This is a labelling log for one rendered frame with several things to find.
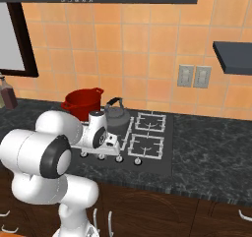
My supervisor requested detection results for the dark grey wall shelf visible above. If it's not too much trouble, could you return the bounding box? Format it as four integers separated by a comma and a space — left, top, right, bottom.
212, 40, 252, 76

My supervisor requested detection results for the dark grey kettle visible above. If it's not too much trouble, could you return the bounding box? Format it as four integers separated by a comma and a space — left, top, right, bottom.
103, 96, 132, 138

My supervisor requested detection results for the red cooking pot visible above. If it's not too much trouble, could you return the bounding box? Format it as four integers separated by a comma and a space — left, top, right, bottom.
60, 87, 105, 123

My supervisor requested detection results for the dark framed window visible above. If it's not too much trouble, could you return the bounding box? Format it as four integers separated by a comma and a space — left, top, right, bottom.
0, 2, 40, 79

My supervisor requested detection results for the dark brown glass bottle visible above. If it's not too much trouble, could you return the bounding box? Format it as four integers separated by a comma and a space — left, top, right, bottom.
0, 75, 20, 111

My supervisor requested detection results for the dark wood drawer front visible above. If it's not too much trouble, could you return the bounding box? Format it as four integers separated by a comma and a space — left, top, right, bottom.
0, 219, 62, 237
0, 167, 22, 223

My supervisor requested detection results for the grey wall switch plate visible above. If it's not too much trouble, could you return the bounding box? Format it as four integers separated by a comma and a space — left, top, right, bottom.
192, 65, 213, 89
176, 63, 196, 89

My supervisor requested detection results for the black gas hob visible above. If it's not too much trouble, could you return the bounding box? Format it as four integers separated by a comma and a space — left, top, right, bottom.
64, 107, 175, 177

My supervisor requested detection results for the silver cupboard door handle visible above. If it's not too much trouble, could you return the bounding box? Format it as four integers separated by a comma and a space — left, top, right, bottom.
107, 210, 115, 237
237, 208, 252, 222
92, 207, 100, 233

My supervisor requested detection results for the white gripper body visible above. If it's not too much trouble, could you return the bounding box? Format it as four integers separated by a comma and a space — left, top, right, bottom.
70, 138, 122, 157

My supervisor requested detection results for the dark wood cupboard door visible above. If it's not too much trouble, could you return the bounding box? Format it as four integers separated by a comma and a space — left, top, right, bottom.
102, 181, 200, 237
190, 198, 252, 237
86, 181, 105, 237

